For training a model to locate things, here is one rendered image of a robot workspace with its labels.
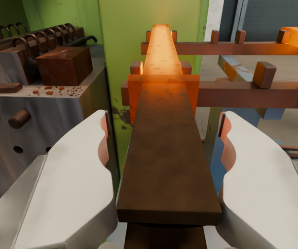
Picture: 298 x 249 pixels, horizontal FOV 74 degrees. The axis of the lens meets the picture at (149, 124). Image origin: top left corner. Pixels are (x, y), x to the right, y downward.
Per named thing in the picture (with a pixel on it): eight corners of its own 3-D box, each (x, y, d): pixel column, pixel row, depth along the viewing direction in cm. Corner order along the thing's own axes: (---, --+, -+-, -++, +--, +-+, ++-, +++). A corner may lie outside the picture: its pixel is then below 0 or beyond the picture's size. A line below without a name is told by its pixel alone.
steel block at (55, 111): (106, 221, 66) (78, 97, 42) (-4, 214, 68) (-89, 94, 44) (130, 127, 113) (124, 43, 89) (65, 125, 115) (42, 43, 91)
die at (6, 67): (28, 85, 48) (15, 48, 43) (-50, 84, 49) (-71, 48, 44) (87, 47, 83) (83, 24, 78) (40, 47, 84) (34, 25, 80)
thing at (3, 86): (23, 87, 46) (21, 83, 46) (16, 93, 44) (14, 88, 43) (4, 88, 47) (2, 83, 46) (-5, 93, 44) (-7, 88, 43)
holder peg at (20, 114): (22, 129, 42) (18, 118, 41) (10, 129, 42) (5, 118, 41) (33, 119, 46) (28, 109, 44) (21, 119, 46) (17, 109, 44)
